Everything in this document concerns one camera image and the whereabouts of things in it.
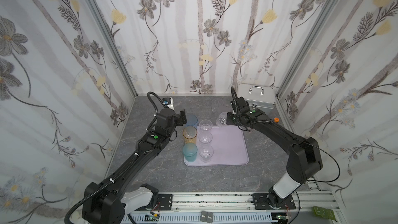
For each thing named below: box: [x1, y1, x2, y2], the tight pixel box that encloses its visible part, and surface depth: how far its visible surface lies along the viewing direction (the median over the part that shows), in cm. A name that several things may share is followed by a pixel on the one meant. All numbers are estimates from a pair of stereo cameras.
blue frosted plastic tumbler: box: [185, 114, 198, 129], surface depth 92 cm
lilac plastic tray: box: [183, 125, 250, 167], surface depth 91 cm
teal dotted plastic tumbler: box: [182, 142, 198, 163], surface depth 84 cm
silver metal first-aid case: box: [237, 82, 277, 110], surface depth 103 cm
